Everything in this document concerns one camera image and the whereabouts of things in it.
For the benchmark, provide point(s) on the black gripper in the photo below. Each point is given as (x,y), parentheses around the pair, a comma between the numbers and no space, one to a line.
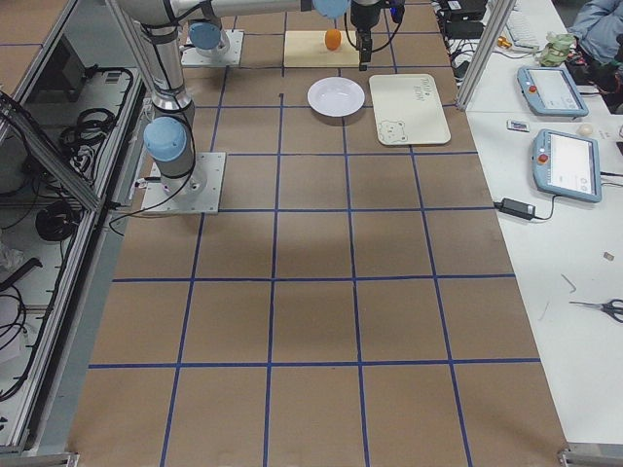
(360,17)

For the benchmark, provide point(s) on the orange fruit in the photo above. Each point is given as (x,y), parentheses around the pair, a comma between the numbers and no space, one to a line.
(332,39)

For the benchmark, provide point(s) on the white round plate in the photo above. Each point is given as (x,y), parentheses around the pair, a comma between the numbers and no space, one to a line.
(335,97)

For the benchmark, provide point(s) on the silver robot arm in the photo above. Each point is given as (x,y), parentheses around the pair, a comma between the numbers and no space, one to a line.
(169,138)

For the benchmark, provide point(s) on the cream bear tray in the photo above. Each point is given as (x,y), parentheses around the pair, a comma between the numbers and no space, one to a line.
(408,110)

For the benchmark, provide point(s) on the wooden cutting board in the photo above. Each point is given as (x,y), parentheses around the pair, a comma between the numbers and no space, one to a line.
(306,49)

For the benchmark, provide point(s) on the white keyboard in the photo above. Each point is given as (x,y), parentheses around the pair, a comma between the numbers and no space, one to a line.
(520,33)

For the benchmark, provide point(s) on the small white card box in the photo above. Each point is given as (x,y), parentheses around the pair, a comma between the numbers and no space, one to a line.
(518,126)

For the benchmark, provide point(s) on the upper blue teach pendant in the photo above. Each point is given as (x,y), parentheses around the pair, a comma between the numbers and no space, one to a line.
(551,91)

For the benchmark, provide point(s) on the blue teach pendant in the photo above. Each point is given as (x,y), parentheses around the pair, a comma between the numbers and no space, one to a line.
(551,91)
(567,165)

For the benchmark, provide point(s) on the black power adapter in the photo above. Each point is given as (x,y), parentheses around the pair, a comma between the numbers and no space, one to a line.
(516,208)

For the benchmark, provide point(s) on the lower blue teach pendant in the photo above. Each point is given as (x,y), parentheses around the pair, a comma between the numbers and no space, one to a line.
(567,165)

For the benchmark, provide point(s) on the small cream ball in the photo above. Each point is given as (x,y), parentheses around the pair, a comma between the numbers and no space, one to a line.
(585,130)

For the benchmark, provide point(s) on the person in blue jacket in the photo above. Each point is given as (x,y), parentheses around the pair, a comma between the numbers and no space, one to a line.
(596,28)

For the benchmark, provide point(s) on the hex key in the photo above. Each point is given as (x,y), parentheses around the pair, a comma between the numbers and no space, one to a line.
(571,285)

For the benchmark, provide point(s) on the black scissors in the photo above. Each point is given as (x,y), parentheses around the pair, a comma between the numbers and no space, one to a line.
(612,308)

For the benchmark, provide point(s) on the aluminium frame post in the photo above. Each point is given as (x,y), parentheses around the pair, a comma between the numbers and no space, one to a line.
(499,14)

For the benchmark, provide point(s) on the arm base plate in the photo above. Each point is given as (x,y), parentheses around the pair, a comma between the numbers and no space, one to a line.
(201,194)
(226,53)

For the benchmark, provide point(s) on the control cabinet with cables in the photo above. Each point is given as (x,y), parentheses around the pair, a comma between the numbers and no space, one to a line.
(74,92)

